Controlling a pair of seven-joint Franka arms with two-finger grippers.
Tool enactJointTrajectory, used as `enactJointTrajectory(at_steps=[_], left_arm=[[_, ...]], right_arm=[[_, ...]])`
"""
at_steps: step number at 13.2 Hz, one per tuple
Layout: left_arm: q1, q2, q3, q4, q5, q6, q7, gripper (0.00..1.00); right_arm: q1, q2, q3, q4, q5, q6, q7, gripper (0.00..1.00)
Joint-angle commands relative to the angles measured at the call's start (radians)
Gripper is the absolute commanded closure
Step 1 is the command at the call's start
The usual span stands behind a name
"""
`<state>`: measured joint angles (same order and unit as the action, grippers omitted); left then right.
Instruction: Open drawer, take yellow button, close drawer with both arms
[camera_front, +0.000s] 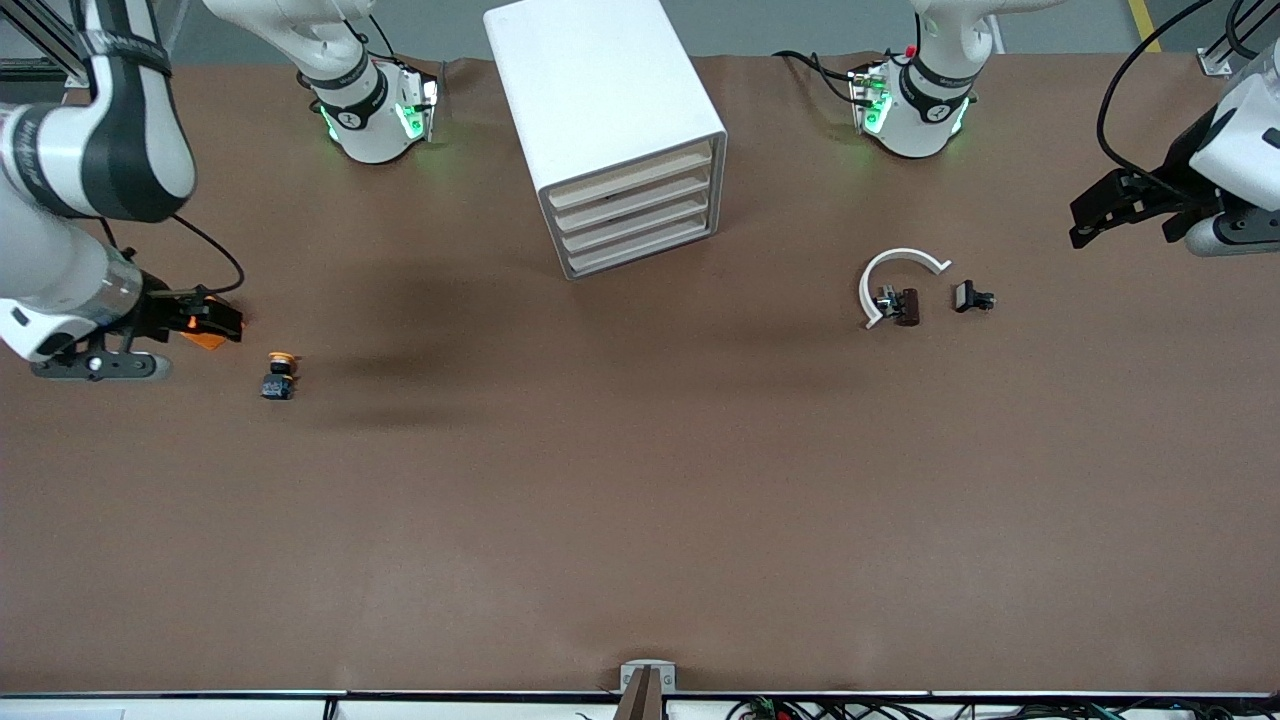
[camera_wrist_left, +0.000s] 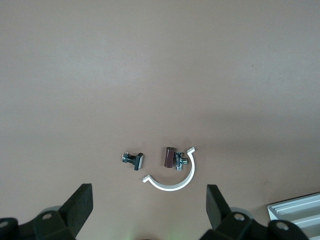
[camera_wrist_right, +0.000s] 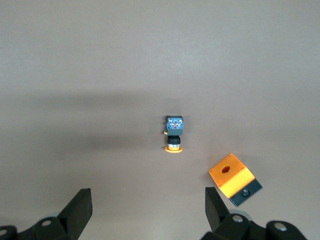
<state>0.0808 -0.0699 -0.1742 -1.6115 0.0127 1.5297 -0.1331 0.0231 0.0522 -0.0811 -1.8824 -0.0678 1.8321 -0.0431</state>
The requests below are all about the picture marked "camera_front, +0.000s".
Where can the brown table cover mat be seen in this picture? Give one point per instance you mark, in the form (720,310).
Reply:
(640,500)

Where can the push button with blue base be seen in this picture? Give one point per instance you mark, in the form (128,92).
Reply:
(279,383)

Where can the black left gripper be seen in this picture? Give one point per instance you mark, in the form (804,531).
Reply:
(1178,166)

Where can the small brown contact block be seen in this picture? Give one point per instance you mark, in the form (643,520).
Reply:
(906,307)

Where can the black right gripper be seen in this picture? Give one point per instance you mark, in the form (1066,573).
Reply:
(157,312)

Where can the grey metal bracket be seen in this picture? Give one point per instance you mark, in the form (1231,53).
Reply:
(630,672)

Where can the white curved plastic part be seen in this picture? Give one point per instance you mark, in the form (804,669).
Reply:
(866,290)

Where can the small black contact block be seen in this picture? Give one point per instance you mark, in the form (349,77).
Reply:
(966,296)

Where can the metal table edge rail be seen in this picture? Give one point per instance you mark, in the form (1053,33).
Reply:
(200,694)

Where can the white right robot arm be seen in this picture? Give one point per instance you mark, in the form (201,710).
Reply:
(100,150)

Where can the brown strip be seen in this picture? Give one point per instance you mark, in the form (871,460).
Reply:
(642,702)

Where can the aluminium frame profile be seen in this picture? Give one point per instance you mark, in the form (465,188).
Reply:
(1215,63)
(30,70)

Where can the orange button housing box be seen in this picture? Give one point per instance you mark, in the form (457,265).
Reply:
(208,343)

